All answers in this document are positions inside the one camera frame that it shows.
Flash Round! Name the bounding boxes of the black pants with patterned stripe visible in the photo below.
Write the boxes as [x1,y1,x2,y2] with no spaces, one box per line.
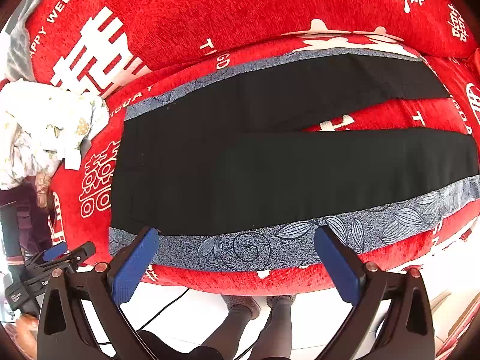
[109,50,479,272]

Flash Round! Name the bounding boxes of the dark maroon clothing pile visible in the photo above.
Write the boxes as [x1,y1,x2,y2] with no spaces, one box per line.
[1,177,52,254]

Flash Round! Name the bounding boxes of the red wedding bed cover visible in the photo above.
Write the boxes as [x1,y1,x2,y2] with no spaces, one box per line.
[49,16,479,294]

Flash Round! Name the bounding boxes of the person's legs in grey pants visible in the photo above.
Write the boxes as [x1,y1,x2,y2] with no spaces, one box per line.
[135,293,297,360]

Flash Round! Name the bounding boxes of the white floral cloth pile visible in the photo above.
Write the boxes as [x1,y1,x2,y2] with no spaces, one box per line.
[1,80,109,190]

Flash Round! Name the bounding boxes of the red wedding quilt roll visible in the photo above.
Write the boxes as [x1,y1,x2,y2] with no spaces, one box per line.
[26,0,477,97]

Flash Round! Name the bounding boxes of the black cable on floor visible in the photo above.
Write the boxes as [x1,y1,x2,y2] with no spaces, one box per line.
[97,287,191,346]

